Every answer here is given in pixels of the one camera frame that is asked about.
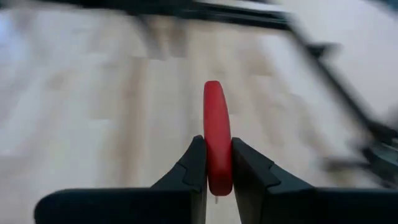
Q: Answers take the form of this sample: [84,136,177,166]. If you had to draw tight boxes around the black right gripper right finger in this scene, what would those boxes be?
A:
[231,137,398,224]

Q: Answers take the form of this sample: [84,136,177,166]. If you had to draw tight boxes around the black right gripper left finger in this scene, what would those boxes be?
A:
[34,135,208,224]

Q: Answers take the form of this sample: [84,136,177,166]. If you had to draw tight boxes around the red handled pliers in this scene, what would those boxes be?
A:
[203,80,234,198]

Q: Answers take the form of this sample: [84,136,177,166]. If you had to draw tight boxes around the beige desk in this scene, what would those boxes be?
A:
[273,0,398,123]

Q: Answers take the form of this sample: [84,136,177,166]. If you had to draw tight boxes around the black aluminium table frame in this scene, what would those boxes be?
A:
[118,0,398,187]

